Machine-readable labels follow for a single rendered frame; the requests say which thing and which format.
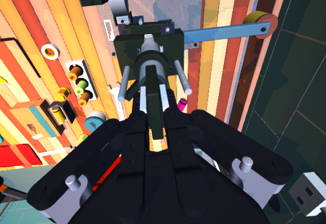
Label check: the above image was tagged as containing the white cartridge tray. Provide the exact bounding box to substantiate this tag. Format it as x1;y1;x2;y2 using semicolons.
65;59;98;101

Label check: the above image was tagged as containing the white striped label plate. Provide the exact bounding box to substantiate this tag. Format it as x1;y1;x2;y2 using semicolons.
102;19;116;42

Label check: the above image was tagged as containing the cardboard box blue stripe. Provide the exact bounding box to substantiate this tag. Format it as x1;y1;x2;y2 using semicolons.
8;98;65;140

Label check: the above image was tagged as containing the yellow handled tool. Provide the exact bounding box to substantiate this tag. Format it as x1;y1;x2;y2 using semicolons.
0;76;20;93

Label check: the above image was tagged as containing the grey cylindrical valve body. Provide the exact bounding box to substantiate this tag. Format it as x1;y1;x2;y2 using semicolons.
134;34;170;88

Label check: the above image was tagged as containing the black cable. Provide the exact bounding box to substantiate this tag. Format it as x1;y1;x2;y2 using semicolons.
0;37;42;78

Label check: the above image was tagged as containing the white flat strip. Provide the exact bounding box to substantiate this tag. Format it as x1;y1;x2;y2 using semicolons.
38;147;69;157

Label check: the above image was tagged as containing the blue round tin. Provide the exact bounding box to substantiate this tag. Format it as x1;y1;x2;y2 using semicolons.
84;110;107;133

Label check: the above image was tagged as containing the red flat sheet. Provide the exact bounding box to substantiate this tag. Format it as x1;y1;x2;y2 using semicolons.
0;143;43;169

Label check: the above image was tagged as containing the yellow brown round roll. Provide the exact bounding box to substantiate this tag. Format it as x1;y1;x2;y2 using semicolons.
242;10;279;40

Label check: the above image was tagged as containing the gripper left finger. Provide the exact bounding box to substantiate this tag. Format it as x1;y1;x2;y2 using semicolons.
26;86;151;218

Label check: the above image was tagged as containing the yellow green cartridge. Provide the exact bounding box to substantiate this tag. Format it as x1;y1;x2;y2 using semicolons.
56;87;71;102

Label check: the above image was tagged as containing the orange black tool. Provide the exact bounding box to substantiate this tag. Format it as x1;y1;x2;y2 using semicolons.
0;176;28;202

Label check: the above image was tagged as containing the grey metal rod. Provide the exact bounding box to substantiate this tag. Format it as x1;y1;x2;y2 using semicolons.
173;59;193;95
117;65;131;103

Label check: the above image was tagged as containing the orange cartridge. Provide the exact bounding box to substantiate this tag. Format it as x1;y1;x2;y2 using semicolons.
67;65;84;81
77;90;94;107

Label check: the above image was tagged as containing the white block with slots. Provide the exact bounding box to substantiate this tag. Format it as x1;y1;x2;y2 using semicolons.
288;172;326;217

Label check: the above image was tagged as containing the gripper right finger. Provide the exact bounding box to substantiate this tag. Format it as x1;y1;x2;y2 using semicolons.
159;85;294;188

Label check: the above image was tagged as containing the white yellow tape roll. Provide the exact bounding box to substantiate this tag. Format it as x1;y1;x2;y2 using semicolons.
41;43;61;62

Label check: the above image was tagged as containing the black cartridge holder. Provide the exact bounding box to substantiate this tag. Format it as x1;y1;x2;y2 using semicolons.
46;100;77;127

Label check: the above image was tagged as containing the dark green machine base plate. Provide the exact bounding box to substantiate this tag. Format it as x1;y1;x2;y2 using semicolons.
113;20;185;82

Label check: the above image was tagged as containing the dark green small lever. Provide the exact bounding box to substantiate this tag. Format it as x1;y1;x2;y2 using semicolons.
125;80;140;100

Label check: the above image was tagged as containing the magenta cartridge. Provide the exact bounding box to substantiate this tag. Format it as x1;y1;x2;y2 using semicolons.
177;97;188;112

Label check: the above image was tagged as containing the dark green valve lever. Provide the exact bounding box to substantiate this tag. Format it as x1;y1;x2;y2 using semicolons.
145;64;164;140

